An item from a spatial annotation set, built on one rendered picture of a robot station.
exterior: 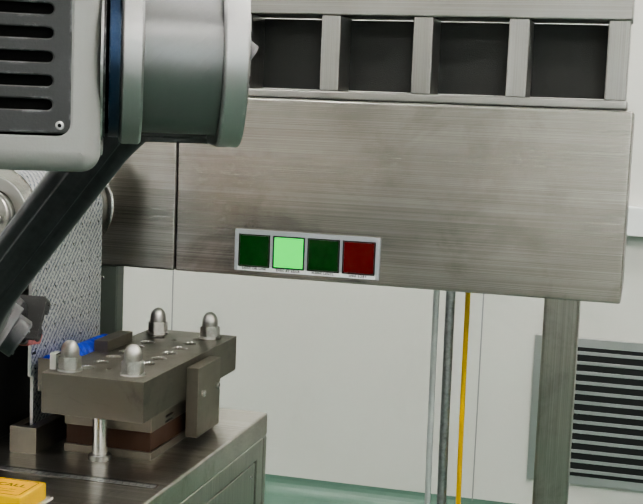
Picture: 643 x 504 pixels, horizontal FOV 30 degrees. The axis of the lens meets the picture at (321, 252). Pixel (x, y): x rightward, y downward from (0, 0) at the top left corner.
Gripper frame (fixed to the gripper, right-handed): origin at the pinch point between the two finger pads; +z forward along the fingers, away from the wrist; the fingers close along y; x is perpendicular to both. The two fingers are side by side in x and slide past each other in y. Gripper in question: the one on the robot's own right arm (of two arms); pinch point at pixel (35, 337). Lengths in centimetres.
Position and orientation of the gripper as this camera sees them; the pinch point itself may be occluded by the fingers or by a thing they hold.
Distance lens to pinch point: 185.6
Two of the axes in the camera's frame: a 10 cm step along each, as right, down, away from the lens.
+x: 1.7, -9.1, 3.9
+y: 9.7, 0.7, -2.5
